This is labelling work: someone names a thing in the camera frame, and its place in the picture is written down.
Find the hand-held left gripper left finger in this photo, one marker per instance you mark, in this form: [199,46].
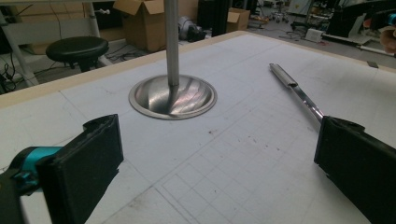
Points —
[81,168]

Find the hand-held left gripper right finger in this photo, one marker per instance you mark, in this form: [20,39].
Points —
[358,161]

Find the metal spatula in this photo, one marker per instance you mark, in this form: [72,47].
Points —
[283,76]

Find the silver metal utensil stand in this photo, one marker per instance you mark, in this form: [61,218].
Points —
[171,46]

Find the black round stool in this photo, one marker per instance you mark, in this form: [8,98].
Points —
[77,48]

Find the white grid mat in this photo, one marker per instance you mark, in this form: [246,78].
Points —
[218,155]

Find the small cardboard box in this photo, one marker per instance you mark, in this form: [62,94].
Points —
[238,20]

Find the large open cardboard box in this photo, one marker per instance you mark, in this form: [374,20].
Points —
[146,31]

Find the grey vacuum cleaner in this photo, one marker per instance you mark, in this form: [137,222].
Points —
[190,29]

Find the white desk frame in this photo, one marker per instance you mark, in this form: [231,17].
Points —
[92,21]

